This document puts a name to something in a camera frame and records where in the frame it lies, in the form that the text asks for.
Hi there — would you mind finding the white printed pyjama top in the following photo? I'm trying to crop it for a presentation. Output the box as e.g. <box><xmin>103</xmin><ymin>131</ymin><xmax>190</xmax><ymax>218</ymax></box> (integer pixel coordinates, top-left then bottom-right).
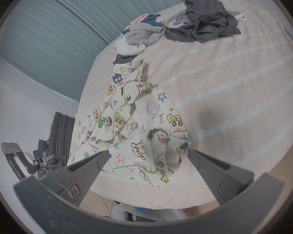
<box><xmin>67</xmin><ymin>59</ymin><xmax>193</xmax><ymax>188</ymax></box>

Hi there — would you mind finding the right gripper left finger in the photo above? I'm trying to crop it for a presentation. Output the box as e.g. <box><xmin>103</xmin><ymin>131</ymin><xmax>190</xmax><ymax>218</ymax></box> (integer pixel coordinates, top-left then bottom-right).
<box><xmin>40</xmin><ymin>150</ymin><xmax>111</xmax><ymax>207</ymax></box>

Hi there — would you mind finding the bed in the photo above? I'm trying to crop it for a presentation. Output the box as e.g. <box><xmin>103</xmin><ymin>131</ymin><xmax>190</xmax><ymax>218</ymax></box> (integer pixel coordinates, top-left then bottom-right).
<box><xmin>67</xmin><ymin>0</ymin><xmax>293</xmax><ymax>210</ymax></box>

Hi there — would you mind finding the black garment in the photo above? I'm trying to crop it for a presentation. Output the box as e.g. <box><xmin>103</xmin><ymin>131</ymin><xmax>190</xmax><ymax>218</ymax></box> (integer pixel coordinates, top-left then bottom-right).
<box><xmin>164</xmin><ymin>0</ymin><xmax>242</xmax><ymax>43</ymax></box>

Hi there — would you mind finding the pile of clothes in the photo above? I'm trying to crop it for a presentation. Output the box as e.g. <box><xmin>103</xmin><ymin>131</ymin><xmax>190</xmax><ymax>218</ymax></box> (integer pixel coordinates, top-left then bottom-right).
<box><xmin>112</xmin><ymin>13</ymin><xmax>167</xmax><ymax>66</ymax></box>

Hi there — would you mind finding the blue-green curtain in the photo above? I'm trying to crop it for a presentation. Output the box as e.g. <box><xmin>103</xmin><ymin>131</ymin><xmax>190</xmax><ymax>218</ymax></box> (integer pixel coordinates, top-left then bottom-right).
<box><xmin>0</xmin><ymin>0</ymin><xmax>112</xmax><ymax>102</ymax></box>
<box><xmin>35</xmin><ymin>0</ymin><xmax>193</xmax><ymax>44</ymax></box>

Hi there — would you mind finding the grey garment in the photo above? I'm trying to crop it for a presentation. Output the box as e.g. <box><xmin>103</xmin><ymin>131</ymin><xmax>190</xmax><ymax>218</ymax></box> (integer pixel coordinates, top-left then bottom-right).
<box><xmin>167</xmin><ymin>10</ymin><xmax>247</xmax><ymax>29</ymax></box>

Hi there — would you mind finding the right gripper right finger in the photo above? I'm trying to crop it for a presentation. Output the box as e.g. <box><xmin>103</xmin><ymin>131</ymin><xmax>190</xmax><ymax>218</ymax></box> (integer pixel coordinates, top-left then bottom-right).
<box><xmin>188</xmin><ymin>149</ymin><xmax>255</xmax><ymax>207</ymax></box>

